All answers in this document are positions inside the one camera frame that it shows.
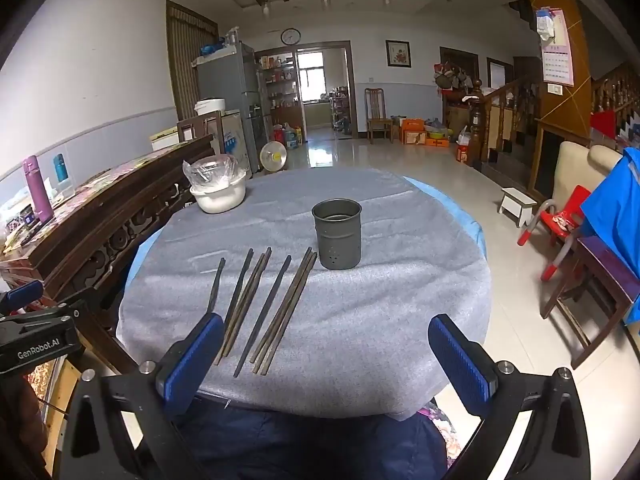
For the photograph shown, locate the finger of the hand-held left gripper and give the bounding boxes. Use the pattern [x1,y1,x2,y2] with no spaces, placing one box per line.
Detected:
[42,299,90,320]
[0,280,46,313]

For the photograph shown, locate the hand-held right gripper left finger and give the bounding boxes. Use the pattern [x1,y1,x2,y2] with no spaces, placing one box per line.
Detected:
[59,312,226,480]

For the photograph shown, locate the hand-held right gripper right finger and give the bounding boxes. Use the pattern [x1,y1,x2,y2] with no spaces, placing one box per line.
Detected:
[427,314,593,480]

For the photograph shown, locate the grey metal utensil holder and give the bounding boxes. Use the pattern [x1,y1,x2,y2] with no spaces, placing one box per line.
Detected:
[311,198,362,271]

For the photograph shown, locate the person's left forearm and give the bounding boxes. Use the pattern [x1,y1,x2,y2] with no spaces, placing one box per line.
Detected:
[0,375,53,480]

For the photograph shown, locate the carved dark wooden sideboard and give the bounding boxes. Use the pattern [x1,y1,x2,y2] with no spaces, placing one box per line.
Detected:
[0,134,216,376]

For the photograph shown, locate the purple thermos bottle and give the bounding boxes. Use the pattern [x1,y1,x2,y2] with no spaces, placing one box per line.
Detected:
[22,155,54,226]

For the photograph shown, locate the grey tablecloth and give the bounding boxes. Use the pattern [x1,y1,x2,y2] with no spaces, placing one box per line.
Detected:
[116,167,492,418]

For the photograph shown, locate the teal bottle box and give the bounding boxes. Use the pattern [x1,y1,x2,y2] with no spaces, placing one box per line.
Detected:
[52,152,76,196]

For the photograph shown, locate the blue tablecloth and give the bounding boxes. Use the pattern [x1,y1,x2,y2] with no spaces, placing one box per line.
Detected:
[122,175,488,306]

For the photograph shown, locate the person's dark blue trousers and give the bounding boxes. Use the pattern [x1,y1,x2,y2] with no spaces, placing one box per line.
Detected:
[175,392,448,480]

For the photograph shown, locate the white plastic basin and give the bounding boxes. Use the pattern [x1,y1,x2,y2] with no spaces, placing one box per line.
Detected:
[189,170,249,214]

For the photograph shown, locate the small white stool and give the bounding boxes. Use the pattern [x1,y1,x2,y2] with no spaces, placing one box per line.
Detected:
[499,187,538,228]

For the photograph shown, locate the red plastic child's chair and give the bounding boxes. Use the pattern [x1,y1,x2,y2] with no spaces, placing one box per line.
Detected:
[517,185,593,282]

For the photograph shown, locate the clear plastic bag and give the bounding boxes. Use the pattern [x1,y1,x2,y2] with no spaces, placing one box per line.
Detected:
[182,154,240,192]

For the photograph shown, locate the small round fan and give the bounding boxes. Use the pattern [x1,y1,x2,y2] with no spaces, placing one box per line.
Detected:
[260,140,289,175]

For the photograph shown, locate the blue cloth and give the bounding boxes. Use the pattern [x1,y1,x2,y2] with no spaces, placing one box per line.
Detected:
[580,147,640,326]

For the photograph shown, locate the white chest freezer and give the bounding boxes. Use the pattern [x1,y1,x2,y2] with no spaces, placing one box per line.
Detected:
[220,110,247,168]

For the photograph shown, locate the beige armchair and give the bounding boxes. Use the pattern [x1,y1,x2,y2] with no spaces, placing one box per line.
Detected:
[550,141,626,211]

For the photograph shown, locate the orange cardboard box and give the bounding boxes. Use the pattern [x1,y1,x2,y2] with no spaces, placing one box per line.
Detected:
[401,119,427,146]

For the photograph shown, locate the white rice cooker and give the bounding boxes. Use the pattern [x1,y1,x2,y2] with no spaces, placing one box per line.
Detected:
[194,99,227,121]

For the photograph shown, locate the brown wooden chair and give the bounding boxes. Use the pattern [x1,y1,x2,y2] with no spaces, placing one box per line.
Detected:
[364,88,394,145]

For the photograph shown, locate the wooden staircase railing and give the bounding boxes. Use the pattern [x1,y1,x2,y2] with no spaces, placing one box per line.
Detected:
[470,72,543,163]

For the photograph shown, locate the brown door curtain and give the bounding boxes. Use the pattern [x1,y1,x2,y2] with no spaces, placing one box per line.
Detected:
[166,1,219,121]

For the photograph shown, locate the grey refrigerator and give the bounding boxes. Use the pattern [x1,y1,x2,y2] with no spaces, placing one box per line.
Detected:
[196,42,273,173]

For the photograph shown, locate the shelf with goods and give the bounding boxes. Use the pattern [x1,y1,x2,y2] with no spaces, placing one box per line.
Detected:
[260,52,301,121]

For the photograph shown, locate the framed wall picture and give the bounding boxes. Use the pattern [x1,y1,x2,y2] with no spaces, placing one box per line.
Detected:
[385,40,412,68]

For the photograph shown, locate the wall calendar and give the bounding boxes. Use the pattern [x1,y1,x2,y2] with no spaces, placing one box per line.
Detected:
[535,7,576,87]

